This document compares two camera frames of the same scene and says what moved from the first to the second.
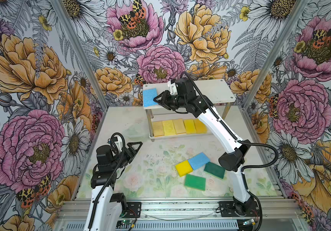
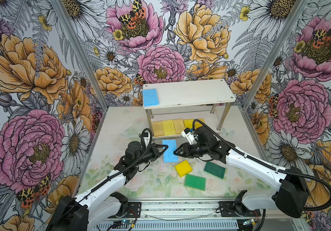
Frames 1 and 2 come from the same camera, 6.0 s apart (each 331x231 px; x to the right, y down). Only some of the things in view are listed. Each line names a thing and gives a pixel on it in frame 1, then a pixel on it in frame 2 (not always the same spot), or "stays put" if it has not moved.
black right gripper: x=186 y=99 -> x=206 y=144
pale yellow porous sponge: x=169 y=127 stays put
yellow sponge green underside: x=190 y=126 stays put
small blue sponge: x=148 y=96 stays put
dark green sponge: x=214 y=170 stays put
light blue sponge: x=198 y=160 -> x=169 y=156
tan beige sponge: x=158 y=128 stays put
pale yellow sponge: x=180 y=128 stays put
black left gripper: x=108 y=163 -> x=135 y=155
